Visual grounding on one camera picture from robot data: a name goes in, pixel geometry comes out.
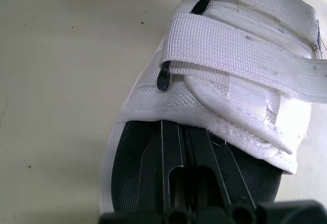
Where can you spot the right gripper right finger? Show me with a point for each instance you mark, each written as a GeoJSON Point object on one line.
{"type": "Point", "coordinates": [217, 173]}

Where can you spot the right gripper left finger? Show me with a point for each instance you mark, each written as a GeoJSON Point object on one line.
{"type": "Point", "coordinates": [163, 162]}

